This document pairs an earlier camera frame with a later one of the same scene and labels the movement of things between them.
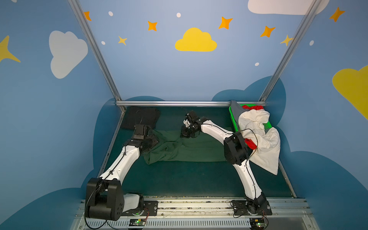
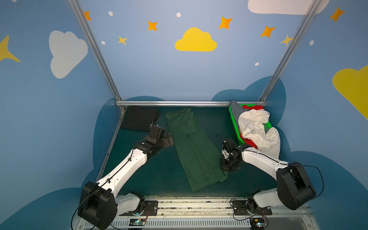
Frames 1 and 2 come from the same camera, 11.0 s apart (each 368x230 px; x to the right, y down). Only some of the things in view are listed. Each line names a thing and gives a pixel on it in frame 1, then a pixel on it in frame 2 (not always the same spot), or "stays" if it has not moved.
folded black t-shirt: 139,115 stays
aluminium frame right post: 290,49 stays
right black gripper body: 187,131 -> 227,162
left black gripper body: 152,141 -> 166,139
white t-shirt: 268,143 stays
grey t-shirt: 237,109 stays
